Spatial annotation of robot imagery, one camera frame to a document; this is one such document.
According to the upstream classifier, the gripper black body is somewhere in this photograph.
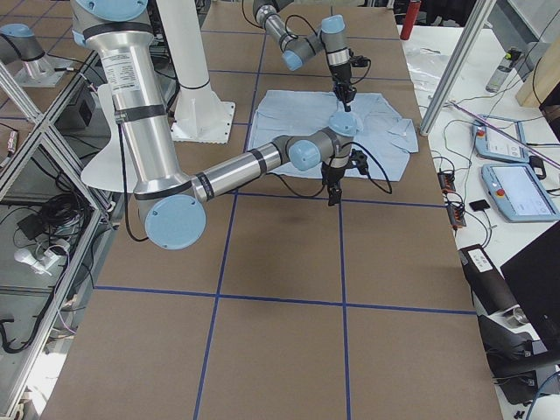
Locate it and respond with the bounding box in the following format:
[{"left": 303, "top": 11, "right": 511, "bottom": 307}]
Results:
[
  {"left": 321, "top": 155, "right": 349, "bottom": 187},
  {"left": 330, "top": 63, "right": 357, "bottom": 100}
]

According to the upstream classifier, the light blue button shirt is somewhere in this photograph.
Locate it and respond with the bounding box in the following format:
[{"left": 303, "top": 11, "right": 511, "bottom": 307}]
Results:
[{"left": 248, "top": 90, "right": 419, "bottom": 182}]

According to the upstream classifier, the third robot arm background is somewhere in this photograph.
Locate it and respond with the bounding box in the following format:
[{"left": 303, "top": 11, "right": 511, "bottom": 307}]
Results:
[{"left": 1, "top": 24, "right": 74, "bottom": 88}]

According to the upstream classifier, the clear plastic bag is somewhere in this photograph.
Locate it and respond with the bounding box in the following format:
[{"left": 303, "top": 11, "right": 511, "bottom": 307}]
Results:
[{"left": 404, "top": 47, "right": 450, "bottom": 99}]

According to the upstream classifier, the red bottle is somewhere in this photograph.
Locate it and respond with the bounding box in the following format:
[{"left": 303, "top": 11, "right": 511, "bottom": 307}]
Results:
[{"left": 400, "top": 0, "right": 422, "bottom": 40}]

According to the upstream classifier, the orange terminal board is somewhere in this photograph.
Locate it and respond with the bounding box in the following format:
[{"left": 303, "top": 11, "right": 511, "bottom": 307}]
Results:
[{"left": 437, "top": 171, "right": 466, "bottom": 232}]

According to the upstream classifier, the small black card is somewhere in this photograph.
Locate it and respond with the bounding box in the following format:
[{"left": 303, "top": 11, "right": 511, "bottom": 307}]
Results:
[{"left": 469, "top": 199, "right": 491, "bottom": 212}]

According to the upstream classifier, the far teach pendant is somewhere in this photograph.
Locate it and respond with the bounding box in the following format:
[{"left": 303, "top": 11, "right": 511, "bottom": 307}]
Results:
[{"left": 472, "top": 115, "right": 529, "bottom": 164}]

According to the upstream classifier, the teach pendant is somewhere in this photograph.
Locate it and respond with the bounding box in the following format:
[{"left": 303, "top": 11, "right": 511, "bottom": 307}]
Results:
[
  {"left": 472, "top": 115, "right": 529, "bottom": 164},
  {"left": 480, "top": 164, "right": 559, "bottom": 222}
]

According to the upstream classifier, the clear water bottle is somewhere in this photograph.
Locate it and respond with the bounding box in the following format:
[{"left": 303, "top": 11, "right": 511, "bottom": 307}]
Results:
[{"left": 485, "top": 47, "right": 523, "bottom": 93}]

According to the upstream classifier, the near teach pendant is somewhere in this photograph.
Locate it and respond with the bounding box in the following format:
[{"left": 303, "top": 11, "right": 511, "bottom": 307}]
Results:
[{"left": 480, "top": 164, "right": 559, "bottom": 222}]

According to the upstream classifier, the black cylinder device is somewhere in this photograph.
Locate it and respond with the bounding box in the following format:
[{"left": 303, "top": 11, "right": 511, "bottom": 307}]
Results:
[{"left": 458, "top": 244, "right": 518, "bottom": 314}]

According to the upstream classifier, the purple rod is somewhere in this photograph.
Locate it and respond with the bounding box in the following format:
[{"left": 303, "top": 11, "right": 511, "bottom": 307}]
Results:
[{"left": 449, "top": 100, "right": 560, "bottom": 167}]

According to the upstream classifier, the wooden board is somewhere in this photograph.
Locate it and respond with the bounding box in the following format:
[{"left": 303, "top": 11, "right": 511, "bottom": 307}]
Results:
[{"left": 515, "top": 38, "right": 559, "bottom": 108}]

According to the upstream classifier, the black monitor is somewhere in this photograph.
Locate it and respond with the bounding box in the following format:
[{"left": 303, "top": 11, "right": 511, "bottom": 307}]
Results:
[{"left": 500, "top": 223, "right": 560, "bottom": 350}]

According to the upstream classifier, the black box under table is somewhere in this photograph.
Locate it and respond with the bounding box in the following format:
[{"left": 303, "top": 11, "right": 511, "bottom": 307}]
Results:
[{"left": 71, "top": 88, "right": 95, "bottom": 128}]

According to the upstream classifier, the white power strip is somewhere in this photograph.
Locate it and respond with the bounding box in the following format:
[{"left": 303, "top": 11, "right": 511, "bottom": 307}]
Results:
[{"left": 14, "top": 245, "right": 69, "bottom": 276}]

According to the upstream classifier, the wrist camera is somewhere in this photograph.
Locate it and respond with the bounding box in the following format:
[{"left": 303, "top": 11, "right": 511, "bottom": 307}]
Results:
[
  {"left": 349, "top": 55, "right": 371, "bottom": 68},
  {"left": 350, "top": 150, "right": 369, "bottom": 176}
]

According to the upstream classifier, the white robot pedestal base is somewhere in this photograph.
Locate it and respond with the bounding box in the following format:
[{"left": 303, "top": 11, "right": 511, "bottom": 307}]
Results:
[{"left": 157, "top": 0, "right": 235, "bottom": 144}]

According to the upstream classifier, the aluminium frame post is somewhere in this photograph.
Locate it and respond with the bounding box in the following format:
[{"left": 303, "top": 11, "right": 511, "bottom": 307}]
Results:
[{"left": 419, "top": 0, "right": 496, "bottom": 136}]

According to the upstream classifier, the aluminium frame rail left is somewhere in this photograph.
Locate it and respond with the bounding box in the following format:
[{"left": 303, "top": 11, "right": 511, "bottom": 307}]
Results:
[{"left": 1, "top": 66, "right": 109, "bottom": 419}]

